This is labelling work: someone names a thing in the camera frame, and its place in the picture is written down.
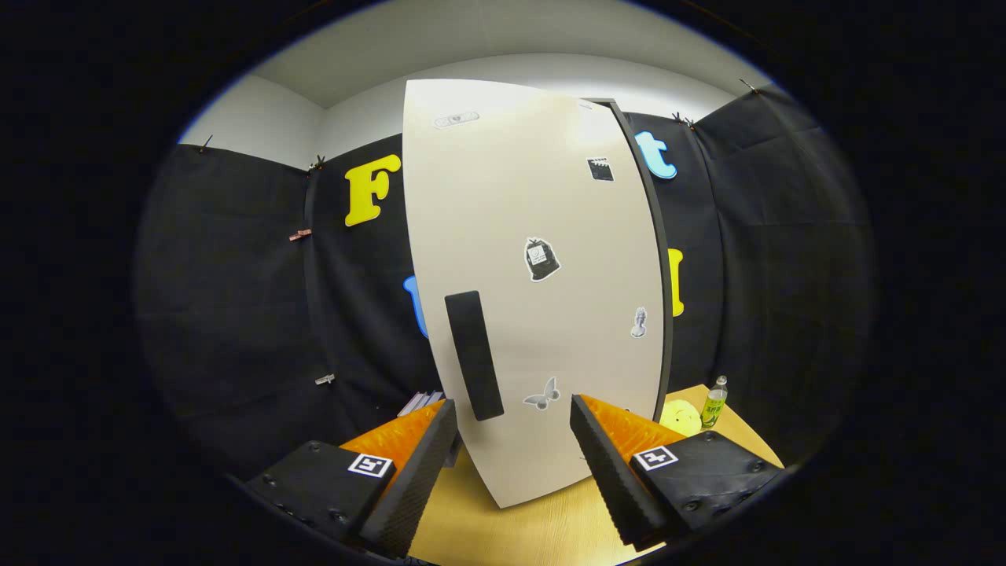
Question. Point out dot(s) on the silver clothes clip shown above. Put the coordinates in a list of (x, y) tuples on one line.
[(324, 379)]

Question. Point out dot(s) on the green drink bottle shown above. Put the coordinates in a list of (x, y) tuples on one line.
[(714, 409)]

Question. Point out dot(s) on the black backdrop cloth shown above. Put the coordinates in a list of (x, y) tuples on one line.
[(220, 314)]

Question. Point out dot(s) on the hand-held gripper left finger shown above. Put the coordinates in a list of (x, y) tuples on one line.
[(416, 483)]

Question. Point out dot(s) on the pink clothes clip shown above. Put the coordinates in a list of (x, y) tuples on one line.
[(300, 234)]

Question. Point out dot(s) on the beige shoe cabinet door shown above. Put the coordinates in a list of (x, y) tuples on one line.
[(511, 196)]

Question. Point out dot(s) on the grey shoe cabinet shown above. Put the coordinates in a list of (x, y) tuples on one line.
[(670, 338)]

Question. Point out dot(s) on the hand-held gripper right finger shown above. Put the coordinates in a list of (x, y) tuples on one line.
[(617, 479)]

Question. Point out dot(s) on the blue cover book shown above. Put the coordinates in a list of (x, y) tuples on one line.
[(424, 402)]

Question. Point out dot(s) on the black binder clip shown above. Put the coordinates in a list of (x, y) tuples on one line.
[(747, 85), (682, 119), (318, 163), (206, 144)]

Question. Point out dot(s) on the yellow plush toy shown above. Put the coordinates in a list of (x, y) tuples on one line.
[(680, 417)]

